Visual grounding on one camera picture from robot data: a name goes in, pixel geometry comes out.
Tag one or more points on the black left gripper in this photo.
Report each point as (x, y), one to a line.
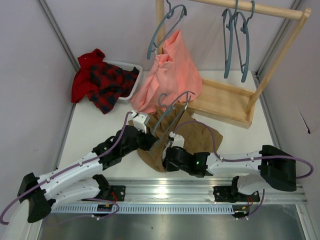
(152, 140)

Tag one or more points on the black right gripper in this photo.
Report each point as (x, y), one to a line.
(167, 156)

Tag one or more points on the tan pleated skirt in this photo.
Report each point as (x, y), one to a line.
(197, 138)

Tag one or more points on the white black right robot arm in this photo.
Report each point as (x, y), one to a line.
(268, 168)

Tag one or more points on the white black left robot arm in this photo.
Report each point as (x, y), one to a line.
(103, 156)

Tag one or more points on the pink pleated skirt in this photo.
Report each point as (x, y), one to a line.
(173, 73)

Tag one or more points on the blue hanger with pink skirt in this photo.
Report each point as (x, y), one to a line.
(163, 11)

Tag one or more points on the white plastic basket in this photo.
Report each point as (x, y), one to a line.
(123, 78)

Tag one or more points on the red plaid garment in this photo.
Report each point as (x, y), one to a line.
(89, 82)

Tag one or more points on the wooden clothes rack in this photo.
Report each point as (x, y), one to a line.
(232, 104)

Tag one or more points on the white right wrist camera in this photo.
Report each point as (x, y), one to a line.
(176, 140)

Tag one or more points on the white slotted cable duct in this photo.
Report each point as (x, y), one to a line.
(130, 208)

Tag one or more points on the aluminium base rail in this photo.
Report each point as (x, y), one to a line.
(157, 190)

